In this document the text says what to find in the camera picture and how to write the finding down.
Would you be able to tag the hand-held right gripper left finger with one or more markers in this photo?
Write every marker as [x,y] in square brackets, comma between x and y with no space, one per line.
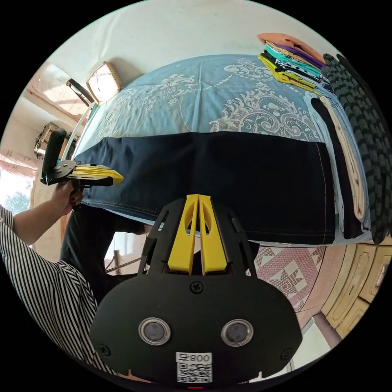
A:
[183,235]

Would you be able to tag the pile of clothes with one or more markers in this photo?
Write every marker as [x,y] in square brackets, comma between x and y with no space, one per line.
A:
[343,122]

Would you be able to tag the window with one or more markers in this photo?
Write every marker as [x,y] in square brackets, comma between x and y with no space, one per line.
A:
[16,191]

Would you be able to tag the square wooden wall clock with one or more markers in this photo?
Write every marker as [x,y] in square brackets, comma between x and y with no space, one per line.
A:
[102,80]

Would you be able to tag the black jeans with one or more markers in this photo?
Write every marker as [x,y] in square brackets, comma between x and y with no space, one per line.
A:
[220,174]

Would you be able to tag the person's body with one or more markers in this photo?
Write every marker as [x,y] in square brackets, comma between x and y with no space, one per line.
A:
[46,284]

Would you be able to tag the bed with blue printed sheet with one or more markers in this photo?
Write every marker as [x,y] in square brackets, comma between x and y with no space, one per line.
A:
[211,88]

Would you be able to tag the person's left forearm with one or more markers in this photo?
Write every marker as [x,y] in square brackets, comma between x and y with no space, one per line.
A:
[33,222]

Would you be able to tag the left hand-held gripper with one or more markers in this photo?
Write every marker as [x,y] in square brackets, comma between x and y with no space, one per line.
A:
[62,173]

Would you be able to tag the person's left hand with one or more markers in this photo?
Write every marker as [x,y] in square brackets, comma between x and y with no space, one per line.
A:
[65,200]

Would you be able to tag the yellow wooden cupboard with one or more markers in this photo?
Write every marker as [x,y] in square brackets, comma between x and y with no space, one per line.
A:
[355,281]

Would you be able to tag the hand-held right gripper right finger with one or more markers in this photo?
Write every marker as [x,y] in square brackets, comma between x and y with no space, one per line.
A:
[212,242]

